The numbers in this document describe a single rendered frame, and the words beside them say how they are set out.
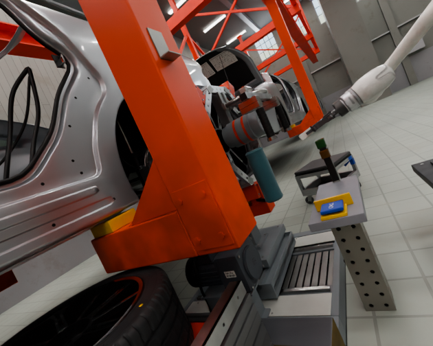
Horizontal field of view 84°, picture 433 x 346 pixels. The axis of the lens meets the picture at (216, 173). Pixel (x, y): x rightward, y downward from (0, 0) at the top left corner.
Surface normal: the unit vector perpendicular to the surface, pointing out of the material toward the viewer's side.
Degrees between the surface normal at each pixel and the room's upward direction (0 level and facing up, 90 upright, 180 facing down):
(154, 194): 90
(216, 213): 90
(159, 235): 90
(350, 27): 90
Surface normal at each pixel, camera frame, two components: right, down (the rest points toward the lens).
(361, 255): -0.45, 0.26
